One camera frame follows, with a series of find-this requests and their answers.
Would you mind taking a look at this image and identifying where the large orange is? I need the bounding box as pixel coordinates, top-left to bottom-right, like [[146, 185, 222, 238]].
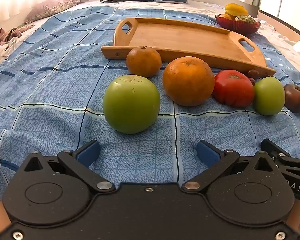
[[162, 56, 215, 107]]

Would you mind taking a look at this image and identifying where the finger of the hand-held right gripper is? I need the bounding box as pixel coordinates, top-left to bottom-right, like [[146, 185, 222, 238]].
[[261, 138, 300, 167]]

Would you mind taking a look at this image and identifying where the red tomato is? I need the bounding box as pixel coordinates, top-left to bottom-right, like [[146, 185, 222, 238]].
[[212, 69, 255, 108]]

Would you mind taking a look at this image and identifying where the green sugar apple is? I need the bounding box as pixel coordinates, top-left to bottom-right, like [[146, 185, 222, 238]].
[[234, 15, 256, 25]]

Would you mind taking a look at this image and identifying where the dark purple round fruit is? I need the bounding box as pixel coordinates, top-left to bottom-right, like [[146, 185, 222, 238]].
[[283, 83, 300, 114]]

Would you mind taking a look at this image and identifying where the red glass bowl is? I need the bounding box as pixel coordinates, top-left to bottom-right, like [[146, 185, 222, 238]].
[[215, 14, 261, 35]]

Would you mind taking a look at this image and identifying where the brown crumpled cloth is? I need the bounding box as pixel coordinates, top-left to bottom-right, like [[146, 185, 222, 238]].
[[0, 24, 34, 50]]

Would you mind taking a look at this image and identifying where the yellow starfruit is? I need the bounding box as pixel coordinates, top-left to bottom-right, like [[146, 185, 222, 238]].
[[224, 3, 249, 18]]

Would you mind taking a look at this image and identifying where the large green apple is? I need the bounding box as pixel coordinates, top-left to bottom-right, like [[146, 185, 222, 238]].
[[103, 74, 161, 134]]

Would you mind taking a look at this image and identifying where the small green apple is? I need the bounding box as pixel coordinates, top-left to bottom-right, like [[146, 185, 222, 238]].
[[254, 77, 286, 116]]

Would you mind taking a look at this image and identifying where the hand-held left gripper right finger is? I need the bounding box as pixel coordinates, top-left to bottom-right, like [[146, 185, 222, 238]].
[[182, 140, 282, 193]]

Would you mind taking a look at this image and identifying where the purple floral pillow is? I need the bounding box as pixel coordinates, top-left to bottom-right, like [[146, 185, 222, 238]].
[[23, 0, 85, 25]]

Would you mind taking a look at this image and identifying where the blue checked bedsheet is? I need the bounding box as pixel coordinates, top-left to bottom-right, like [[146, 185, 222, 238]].
[[0, 5, 300, 205]]

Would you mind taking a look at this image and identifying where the wooden tray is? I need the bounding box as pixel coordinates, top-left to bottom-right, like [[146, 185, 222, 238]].
[[100, 17, 277, 77]]

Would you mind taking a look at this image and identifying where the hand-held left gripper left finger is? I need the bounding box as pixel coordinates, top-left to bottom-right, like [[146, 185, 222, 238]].
[[23, 140, 115, 193]]

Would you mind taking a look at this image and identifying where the small orange tangerine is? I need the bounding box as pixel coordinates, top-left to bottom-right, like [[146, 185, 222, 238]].
[[126, 46, 162, 78]]

